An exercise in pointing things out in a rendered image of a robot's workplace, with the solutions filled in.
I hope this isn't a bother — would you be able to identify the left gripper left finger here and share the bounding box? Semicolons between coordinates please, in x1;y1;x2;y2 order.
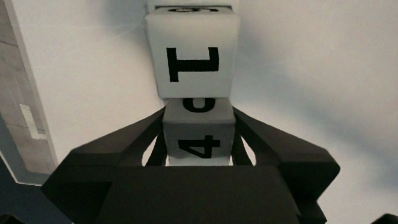
58;106;167;166

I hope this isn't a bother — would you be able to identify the white number cube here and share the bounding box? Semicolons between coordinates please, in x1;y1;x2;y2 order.
162;97;236;166
144;6;241;99

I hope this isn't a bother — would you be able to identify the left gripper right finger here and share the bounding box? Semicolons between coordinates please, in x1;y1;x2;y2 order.
231;106;341;202

